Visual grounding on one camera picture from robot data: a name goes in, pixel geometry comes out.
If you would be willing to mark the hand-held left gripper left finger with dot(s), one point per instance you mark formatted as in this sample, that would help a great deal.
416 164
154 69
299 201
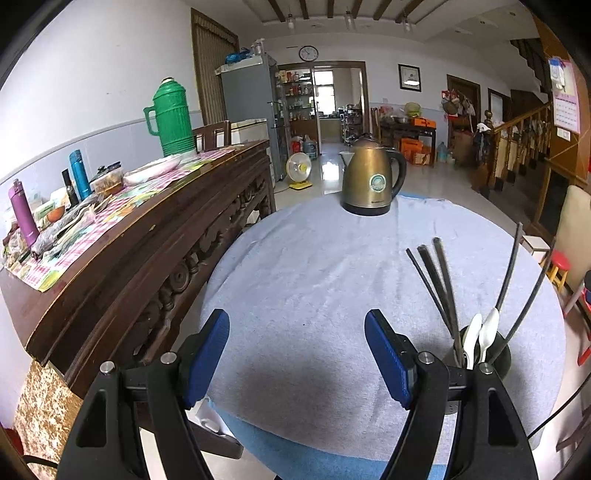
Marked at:
205 360

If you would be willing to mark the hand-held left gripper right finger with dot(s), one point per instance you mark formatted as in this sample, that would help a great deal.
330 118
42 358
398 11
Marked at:
388 360

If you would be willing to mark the dark metal utensil cup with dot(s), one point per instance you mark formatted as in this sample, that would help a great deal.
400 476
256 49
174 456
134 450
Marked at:
501 356

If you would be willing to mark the white plastic appliance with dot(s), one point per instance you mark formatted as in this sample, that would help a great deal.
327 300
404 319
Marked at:
210 422

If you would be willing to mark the round table, grey cloth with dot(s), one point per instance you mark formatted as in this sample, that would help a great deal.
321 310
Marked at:
323 295

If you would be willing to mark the carved dark wooden sideboard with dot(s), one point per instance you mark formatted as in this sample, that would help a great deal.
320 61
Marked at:
147 249

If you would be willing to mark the blue tablecloth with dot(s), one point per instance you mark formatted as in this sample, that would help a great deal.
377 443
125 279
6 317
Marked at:
300 457

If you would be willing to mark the pink checkered cloth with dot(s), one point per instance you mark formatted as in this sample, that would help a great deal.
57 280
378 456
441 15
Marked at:
124 203

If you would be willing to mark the bronze electric kettle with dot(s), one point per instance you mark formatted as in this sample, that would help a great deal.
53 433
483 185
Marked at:
371 180

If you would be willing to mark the white box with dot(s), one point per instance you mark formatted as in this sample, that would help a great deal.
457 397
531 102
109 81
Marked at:
535 244

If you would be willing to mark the white plate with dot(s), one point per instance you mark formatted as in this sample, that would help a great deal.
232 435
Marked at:
150 170

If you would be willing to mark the red round stool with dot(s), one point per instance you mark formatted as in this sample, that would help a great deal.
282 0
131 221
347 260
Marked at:
561 263

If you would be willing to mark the clear food container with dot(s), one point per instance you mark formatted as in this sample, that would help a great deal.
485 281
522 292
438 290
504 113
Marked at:
108 181

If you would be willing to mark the orange bowl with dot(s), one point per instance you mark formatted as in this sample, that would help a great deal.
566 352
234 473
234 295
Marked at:
55 213

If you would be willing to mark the yellow floor fan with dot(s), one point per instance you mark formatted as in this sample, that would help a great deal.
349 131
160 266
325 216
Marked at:
298 167

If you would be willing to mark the clear water jug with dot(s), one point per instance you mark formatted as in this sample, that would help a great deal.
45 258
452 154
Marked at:
443 153

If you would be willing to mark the black bottle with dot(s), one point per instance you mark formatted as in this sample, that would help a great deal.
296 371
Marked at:
70 189

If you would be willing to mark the teal drink bottle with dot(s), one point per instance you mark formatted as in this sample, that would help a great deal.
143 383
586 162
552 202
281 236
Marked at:
81 177

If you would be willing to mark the blue water bottle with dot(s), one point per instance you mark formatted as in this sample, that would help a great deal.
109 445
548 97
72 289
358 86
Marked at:
310 151

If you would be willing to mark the wooden chair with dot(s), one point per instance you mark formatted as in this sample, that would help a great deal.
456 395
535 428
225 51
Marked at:
212 136

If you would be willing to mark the purple drink bottle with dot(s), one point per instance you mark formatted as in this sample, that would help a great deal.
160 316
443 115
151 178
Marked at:
25 217

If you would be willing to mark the white chest freezer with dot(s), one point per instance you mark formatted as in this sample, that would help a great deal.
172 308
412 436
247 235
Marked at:
249 131

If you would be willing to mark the dark wooden side table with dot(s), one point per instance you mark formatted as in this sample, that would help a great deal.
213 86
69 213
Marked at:
411 127

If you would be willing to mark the green thermos jug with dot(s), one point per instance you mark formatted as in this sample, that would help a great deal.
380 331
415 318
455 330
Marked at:
173 120

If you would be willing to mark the wooden stair railing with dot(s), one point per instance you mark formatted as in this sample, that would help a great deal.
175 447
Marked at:
517 147

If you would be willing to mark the grey refrigerator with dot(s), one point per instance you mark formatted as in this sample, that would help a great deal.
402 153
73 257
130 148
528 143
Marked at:
249 92

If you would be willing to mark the brown door curtain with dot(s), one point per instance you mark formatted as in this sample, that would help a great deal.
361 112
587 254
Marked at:
212 64

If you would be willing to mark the framed wall picture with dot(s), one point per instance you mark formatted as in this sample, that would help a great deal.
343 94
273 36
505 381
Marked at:
409 77

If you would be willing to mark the wall calendar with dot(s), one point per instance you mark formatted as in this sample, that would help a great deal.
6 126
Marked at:
567 104

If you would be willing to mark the round wall clock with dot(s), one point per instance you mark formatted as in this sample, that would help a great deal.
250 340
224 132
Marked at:
308 53

